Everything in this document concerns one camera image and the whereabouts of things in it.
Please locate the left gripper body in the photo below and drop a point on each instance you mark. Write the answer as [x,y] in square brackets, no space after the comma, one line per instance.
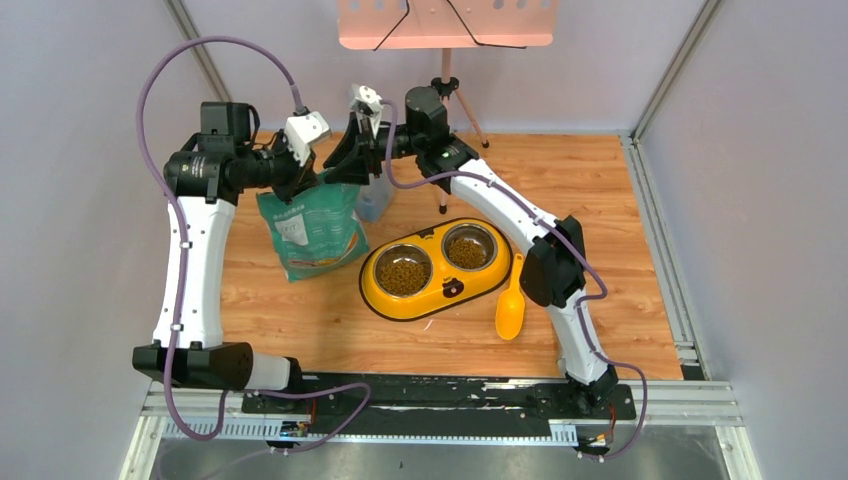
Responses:
[289,171]

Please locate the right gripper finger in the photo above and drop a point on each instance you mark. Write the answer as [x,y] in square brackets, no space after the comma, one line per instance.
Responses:
[350,170]
[348,153]

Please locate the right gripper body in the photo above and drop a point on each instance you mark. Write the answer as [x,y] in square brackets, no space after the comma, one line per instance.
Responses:
[401,144]

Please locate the green pet food bag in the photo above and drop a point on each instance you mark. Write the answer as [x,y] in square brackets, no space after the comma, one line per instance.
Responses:
[317,232]

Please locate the yellow plastic scoop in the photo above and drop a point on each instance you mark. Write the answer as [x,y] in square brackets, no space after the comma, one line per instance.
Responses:
[510,309]

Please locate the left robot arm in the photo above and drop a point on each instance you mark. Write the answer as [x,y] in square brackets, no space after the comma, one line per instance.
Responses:
[205,177]

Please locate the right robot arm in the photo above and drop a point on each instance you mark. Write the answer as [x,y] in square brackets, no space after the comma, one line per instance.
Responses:
[555,268]

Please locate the yellow double pet bowl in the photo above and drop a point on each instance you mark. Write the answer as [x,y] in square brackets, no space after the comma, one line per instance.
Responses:
[448,286]

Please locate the blue wrapped package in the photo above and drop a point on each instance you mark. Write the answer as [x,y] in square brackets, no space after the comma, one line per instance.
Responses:
[374,199]

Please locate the brown kibble in bowls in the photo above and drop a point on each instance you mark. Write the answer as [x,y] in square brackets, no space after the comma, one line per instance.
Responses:
[404,270]

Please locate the pink music stand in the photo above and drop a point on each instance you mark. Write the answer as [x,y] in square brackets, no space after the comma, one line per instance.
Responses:
[447,26]

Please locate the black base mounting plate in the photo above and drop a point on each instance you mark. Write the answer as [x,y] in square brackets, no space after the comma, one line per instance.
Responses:
[407,403]

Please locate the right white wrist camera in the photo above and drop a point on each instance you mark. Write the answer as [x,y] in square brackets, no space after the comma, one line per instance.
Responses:
[366,103]

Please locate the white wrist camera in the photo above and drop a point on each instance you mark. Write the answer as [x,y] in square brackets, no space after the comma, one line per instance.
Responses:
[302,133]
[366,103]

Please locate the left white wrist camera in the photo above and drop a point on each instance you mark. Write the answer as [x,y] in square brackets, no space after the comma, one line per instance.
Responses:
[302,133]

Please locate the slotted cable duct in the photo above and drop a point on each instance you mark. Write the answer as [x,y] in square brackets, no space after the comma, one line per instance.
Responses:
[279,431]

